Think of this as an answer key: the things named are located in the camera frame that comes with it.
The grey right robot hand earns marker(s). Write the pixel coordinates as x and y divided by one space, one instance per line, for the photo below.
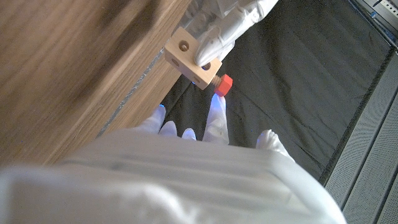
171 186

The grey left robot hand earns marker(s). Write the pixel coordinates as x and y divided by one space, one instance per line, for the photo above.
224 28

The wooden block with holes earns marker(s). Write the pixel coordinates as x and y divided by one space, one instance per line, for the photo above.
186 63

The red-headed wooden screw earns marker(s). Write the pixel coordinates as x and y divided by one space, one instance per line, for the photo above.
224 85

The grey perforated panel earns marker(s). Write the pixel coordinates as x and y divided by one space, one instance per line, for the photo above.
373 193
360 146

